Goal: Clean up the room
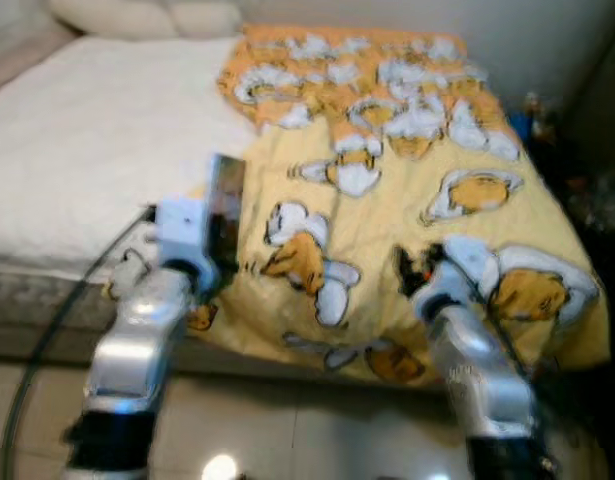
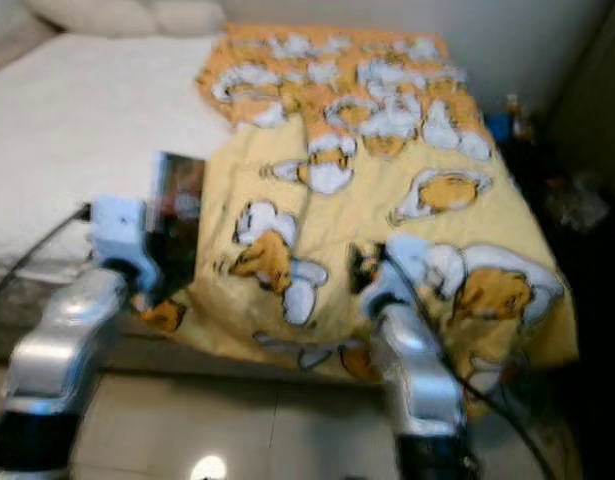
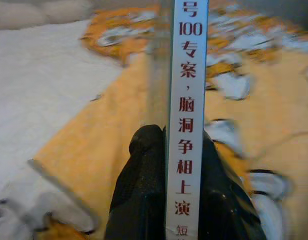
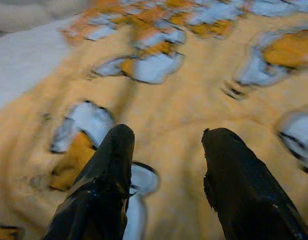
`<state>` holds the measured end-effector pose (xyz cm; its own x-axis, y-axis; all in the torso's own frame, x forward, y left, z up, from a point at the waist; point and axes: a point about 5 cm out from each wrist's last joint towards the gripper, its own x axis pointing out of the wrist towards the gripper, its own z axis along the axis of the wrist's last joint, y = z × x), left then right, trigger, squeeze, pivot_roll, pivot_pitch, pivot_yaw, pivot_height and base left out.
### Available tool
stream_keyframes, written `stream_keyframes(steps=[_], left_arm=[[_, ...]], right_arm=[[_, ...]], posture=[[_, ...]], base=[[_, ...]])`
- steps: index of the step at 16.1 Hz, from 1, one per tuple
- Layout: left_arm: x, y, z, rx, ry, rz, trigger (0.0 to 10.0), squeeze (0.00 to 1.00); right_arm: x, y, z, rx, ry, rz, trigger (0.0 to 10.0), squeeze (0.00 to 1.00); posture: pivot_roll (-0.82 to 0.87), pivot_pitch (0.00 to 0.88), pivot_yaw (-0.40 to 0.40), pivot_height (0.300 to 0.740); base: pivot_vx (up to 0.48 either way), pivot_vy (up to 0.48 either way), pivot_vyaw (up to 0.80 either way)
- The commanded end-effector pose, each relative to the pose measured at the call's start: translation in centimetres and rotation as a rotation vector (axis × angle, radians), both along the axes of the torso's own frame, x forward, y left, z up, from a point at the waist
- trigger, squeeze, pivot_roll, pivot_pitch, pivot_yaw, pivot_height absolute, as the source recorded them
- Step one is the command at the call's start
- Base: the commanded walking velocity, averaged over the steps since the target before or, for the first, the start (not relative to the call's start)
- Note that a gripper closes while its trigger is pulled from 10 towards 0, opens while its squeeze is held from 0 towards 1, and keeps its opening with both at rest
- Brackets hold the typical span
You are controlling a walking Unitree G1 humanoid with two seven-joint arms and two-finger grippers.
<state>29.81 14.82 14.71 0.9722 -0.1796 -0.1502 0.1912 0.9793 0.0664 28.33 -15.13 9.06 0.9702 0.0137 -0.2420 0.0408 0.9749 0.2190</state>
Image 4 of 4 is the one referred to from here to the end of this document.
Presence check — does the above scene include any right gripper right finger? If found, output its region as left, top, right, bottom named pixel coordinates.
left=201, top=127, right=308, bottom=240

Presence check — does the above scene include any white quilted mattress pad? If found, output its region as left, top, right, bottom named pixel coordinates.
left=0, top=18, right=74, bottom=111

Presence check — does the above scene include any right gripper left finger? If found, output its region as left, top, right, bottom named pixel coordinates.
left=43, top=123, right=136, bottom=240

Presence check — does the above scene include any yellow cartoon print duvet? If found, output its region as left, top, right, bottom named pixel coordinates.
left=0, top=0, right=308, bottom=240

